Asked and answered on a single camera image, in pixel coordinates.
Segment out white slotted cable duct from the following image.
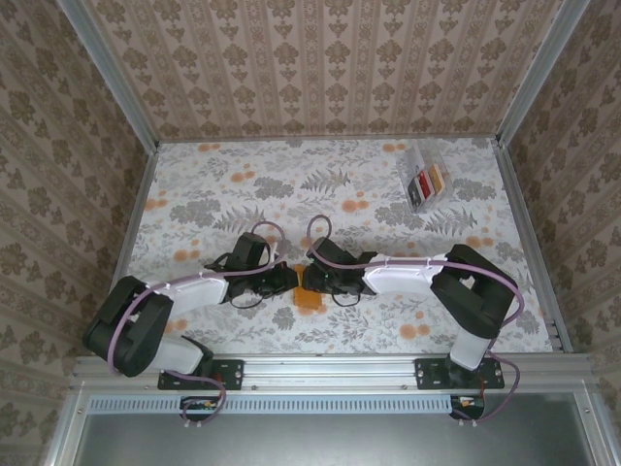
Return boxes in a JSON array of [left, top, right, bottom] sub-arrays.
[[88, 393, 455, 415]]

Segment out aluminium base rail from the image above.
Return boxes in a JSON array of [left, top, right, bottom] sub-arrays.
[[72, 352, 594, 390]]

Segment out aluminium side rail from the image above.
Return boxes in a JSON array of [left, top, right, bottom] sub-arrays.
[[494, 138, 573, 358], [75, 144, 162, 361]]

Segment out grey metal panel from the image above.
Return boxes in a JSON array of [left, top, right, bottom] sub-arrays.
[[48, 391, 601, 466]]

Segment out thin black cable loop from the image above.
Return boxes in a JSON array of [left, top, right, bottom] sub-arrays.
[[228, 289, 266, 311], [331, 288, 365, 309]]

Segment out black controller board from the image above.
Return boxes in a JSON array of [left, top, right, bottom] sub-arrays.
[[179, 395, 220, 421], [449, 392, 487, 419]]

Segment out red card stack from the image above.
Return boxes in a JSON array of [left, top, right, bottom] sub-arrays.
[[415, 169, 439, 201]]

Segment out orange leather card holder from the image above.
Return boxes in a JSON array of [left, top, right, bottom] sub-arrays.
[[292, 284, 328, 317]]

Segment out clear acrylic card box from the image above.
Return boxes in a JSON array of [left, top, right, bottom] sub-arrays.
[[395, 138, 458, 216]]

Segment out gold card stack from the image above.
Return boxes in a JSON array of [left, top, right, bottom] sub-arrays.
[[428, 163, 449, 193]]

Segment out aluminium frame post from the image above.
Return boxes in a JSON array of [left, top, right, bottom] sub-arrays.
[[497, 0, 594, 145], [61, 0, 161, 150]]

